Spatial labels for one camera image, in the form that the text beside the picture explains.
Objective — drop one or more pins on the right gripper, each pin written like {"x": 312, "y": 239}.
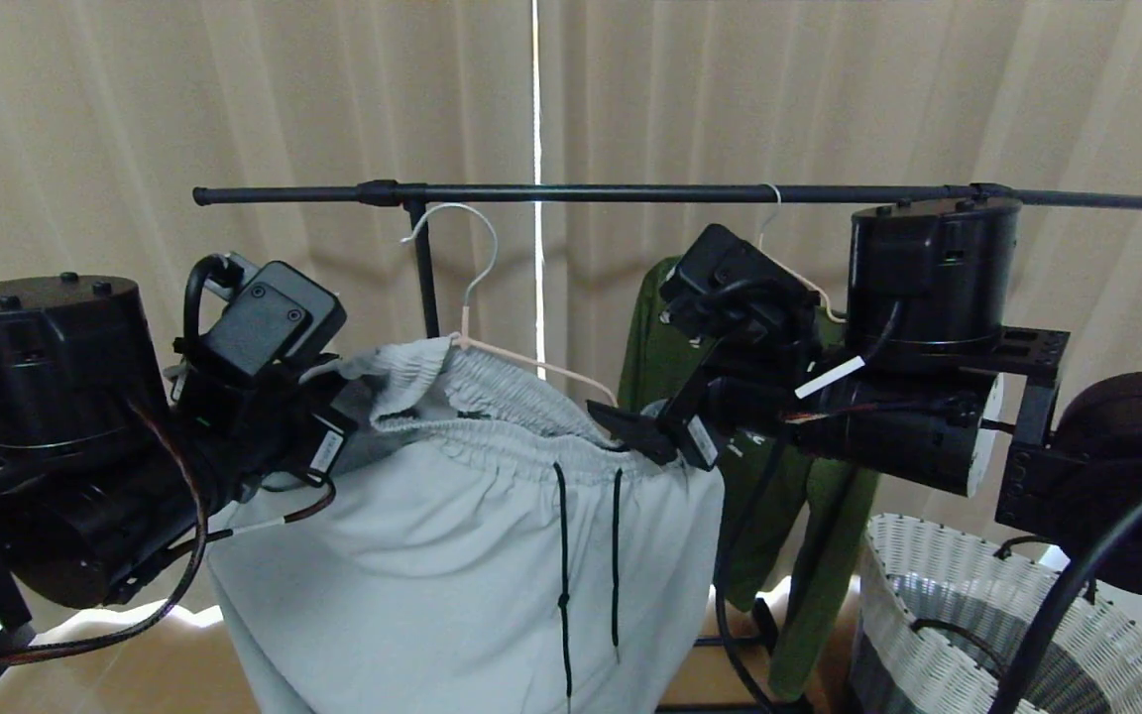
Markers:
{"x": 759, "y": 407}

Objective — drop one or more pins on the pale grey shorts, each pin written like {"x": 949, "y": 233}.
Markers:
{"x": 432, "y": 555}

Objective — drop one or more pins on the beige curtain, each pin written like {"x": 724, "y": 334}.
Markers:
{"x": 234, "y": 89}

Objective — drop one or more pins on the black clothes rack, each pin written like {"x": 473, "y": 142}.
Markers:
{"x": 690, "y": 193}

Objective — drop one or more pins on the green printed shirt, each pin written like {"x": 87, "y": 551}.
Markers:
{"x": 650, "y": 337}

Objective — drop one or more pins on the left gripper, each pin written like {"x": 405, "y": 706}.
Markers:
{"x": 264, "y": 426}

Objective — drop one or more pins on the white laundry basket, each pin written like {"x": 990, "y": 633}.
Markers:
{"x": 928, "y": 565}

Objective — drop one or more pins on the pink clothes hanger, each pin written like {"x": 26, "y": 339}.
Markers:
{"x": 541, "y": 365}
{"x": 767, "y": 223}

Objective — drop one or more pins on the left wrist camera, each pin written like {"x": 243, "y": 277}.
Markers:
{"x": 274, "y": 317}

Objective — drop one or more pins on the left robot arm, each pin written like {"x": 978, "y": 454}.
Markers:
{"x": 46, "y": 367}

